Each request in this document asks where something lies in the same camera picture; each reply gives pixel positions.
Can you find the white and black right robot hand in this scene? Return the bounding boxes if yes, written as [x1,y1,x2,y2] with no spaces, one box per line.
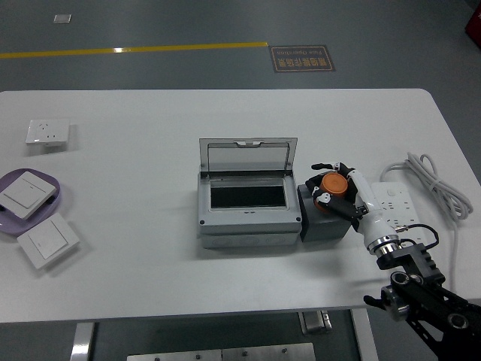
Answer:
[304,161,399,252]

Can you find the orange cylinder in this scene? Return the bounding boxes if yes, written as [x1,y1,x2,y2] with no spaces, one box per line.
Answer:
[314,171,351,215]

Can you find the grey junction box clear lid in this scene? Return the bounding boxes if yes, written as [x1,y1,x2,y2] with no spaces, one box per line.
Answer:
[197,137,304,249]

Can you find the grey cube with round hole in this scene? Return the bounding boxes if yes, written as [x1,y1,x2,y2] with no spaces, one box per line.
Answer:
[297,183,357,243]

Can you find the white table leg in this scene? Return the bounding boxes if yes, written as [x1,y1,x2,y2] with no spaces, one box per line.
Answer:
[69,322,97,361]
[349,308,379,361]

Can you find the red object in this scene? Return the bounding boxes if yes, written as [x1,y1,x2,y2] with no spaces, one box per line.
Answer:
[464,7,481,38]

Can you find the purple tray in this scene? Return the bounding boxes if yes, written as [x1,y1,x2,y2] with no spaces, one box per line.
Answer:
[0,168,63,237]

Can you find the white power strip cable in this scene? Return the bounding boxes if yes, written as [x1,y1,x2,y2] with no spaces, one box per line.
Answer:
[380,152,473,302]

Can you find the grey metal bracket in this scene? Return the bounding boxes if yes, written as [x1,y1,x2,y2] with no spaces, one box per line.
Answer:
[298,310,334,335]

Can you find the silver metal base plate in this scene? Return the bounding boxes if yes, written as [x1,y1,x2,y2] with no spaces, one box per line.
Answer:
[126,342,316,361]

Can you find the white wall switch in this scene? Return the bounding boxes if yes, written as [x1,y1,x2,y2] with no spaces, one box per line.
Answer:
[17,213,81,270]
[0,171,58,220]

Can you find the white wall socket plate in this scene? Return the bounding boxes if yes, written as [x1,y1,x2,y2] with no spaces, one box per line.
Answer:
[25,119,71,146]

